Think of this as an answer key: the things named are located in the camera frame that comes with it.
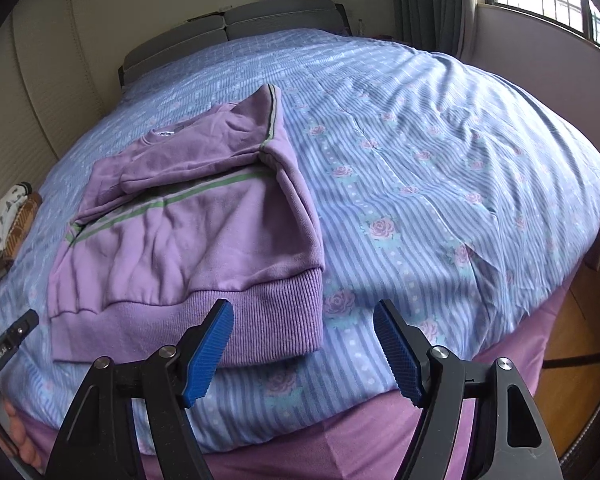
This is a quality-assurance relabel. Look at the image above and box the grey padded headboard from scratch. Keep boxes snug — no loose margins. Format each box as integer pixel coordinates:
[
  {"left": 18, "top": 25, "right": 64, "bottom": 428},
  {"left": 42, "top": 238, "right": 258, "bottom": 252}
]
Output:
[{"left": 117, "top": 0, "right": 353, "bottom": 93}]

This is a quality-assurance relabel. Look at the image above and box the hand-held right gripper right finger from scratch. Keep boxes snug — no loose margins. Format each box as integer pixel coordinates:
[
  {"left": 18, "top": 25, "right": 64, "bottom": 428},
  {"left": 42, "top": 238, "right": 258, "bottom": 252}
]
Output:
[{"left": 373, "top": 299, "right": 564, "bottom": 480}]

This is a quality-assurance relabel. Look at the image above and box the green curtain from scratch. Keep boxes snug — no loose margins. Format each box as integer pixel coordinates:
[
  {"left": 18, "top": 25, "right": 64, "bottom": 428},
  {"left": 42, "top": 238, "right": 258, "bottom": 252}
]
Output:
[{"left": 387, "top": 0, "right": 481, "bottom": 61}]

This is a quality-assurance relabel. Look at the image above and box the white patterned cloth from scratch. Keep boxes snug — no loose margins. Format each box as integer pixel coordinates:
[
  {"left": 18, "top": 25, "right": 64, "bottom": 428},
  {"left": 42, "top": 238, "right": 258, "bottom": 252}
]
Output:
[{"left": 0, "top": 184, "right": 31, "bottom": 271}]

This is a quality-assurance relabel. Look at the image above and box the purple sweater with green stripes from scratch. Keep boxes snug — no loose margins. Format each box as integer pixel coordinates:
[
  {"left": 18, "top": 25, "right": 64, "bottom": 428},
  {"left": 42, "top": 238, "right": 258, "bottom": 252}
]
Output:
[{"left": 47, "top": 84, "right": 327, "bottom": 365}]

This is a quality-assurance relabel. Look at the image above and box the blue floral striped blanket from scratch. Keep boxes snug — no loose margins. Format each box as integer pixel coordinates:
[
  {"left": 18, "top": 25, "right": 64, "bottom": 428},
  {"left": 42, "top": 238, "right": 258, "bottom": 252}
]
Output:
[{"left": 0, "top": 28, "right": 600, "bottom": 457}]

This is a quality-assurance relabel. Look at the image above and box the patterned cloth on wooden chair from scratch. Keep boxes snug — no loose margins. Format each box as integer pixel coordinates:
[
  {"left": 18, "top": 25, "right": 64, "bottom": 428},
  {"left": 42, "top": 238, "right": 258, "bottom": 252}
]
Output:
[{"left": 0, "top": 191, "right": 44, "bottom": 281}]

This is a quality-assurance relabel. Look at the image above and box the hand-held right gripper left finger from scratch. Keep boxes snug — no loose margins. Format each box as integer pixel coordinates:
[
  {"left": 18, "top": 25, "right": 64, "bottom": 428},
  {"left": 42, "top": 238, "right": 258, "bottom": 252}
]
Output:
[{"left": 45, "top": 298, "right": 235, "bottom": 480}]

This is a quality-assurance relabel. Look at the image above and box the purple bed sheet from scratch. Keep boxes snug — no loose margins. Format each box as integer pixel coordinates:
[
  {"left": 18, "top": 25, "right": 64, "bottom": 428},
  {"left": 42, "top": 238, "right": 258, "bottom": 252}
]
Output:
[{"left": 10, "top": 280, "right": 576, "bottom": 480}]

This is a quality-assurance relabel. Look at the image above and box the person's left hand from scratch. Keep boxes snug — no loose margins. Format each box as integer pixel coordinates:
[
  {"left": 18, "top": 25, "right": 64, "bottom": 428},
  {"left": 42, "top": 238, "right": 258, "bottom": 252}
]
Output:
[{"left": 0, "top": 400, "right": 46, "bottom": 476}]

